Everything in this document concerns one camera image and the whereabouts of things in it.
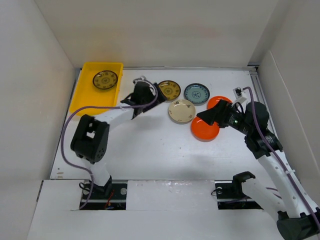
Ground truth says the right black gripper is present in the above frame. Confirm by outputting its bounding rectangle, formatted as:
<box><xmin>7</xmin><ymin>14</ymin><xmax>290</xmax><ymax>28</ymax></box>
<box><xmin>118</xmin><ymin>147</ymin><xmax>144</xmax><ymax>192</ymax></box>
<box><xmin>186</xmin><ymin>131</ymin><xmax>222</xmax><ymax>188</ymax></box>
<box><xmin>196</xmin><ymin>98</ymin><xmax>253</xmax><ymax>136</ymax></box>

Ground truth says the yellow patterned plate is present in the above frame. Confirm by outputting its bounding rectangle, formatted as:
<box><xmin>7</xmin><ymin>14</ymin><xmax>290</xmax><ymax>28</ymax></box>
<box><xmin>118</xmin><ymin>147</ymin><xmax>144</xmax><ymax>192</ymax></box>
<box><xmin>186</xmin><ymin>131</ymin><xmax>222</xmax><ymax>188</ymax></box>
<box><xmin>158</xmin><ymin>80</ymin><xmax>181</xmax><ymax>102</ymax></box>
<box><xmin>92</xmin><ymin>70</ymin><xmax>119</xmax><ymax>90</ymax></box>

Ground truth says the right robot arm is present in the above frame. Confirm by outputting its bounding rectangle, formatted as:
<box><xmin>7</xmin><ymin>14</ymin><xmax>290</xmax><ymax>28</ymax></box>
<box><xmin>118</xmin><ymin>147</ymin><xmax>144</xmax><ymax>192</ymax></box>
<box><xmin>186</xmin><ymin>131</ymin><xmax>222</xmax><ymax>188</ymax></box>
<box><xmin>197</xmin><ymin>100</ymin><xmax>320</xmax><ymax>240</ymax></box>

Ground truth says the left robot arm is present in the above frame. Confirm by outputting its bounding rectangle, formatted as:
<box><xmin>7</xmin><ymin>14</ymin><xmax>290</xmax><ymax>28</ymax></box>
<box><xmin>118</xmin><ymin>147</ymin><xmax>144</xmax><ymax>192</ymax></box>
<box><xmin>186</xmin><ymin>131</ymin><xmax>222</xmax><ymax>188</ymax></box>
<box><xmin>70</xmin><ymin>79</ymin><xmax>167</xmax><ymax>199</ymax></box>

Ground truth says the yellow plastic bin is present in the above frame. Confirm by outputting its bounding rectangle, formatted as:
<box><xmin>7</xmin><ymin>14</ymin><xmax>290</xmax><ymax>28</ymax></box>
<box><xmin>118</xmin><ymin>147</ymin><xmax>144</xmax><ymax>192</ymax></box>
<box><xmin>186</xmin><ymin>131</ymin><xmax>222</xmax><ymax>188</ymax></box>
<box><xmin>68</xmin><ymin>62</ymin><xmax>124</xmax><ymax>113</ymax></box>

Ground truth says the orange plate far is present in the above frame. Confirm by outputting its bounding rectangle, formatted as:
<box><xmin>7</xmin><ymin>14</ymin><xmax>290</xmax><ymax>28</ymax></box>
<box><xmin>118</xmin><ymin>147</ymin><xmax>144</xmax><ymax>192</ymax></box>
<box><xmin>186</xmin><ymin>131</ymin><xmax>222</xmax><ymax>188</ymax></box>
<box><xmin>207</xmin><ymin>96</ymin><xmax>232</xmax><ymax>109</ymax></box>

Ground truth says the orange plate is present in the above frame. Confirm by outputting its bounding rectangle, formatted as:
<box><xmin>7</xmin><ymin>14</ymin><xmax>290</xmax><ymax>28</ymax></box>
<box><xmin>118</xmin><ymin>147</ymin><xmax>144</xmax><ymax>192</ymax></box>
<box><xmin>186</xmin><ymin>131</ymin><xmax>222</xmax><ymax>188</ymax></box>
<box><xmin>207</xmin><ymin>96</ymin><xmax>232</xmax><ymax>109</ymax></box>
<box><xmin>190</xmin><ymin>117</ymin><xmax>220</xmax><ymax>142</ymax></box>

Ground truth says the cream plate with motifs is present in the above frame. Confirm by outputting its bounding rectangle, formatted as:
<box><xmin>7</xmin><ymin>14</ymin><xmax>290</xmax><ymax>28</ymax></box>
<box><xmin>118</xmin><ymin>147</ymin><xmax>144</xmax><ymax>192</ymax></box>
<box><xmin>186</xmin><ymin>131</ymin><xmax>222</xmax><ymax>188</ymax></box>
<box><xmin>168</xmin><ymin>99</ymin><xmax>196</xmax><ymax>124</ymax></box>

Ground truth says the orange plate near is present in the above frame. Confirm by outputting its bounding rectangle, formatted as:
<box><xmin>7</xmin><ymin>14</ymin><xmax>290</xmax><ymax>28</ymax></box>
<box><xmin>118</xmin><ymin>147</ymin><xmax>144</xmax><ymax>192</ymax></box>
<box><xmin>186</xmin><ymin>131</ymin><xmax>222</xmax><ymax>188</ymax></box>
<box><xmin>190</xmin><ymin>117</ymin><xmax>220</xmax><ymax>142</ymax></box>

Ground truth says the blue white patterned plate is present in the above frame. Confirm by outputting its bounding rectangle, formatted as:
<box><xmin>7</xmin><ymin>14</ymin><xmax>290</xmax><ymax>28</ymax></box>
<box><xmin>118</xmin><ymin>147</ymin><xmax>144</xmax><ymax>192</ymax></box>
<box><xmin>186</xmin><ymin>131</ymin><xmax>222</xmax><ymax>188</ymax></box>
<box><xmin>183</xmin><ymin>83</ymin><xmax>210</xmax><ymax>106</ymax></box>

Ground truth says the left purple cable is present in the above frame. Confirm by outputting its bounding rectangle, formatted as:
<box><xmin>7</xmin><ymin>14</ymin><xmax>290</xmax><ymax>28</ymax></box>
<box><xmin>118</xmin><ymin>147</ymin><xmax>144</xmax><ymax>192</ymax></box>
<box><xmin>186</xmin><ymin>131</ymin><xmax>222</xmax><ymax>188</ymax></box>
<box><xmin>60</xmin><ymin>76</ymin><xmax>160</xmax><ymax>210</ymax></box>

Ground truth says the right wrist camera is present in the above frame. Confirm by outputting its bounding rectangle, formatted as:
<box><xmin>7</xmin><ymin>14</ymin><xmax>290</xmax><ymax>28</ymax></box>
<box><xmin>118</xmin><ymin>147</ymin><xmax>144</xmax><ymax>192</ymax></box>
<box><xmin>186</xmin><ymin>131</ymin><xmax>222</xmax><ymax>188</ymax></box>
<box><xmin>233</xmin><ymin>87</ymin><xmax>248</xmax><ymax>104</ymax></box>

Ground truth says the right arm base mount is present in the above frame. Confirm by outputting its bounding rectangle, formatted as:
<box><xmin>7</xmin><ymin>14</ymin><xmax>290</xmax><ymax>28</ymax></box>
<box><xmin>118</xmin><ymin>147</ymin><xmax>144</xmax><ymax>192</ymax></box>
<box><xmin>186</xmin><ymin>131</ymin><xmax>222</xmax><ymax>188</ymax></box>
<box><xmin>211</xmin><ymin>180</ymin><xmax>260</xmax><ymax>210</ymax></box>

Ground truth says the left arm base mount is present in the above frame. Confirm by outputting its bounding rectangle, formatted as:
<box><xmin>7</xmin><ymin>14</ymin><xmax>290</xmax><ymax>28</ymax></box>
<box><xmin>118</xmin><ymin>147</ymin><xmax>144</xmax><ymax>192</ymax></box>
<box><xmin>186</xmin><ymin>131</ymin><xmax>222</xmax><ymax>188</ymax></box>
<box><xmin>79</xmin><ymin>182</ymin><xmax>128</xmax><ymax>211</ymax></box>

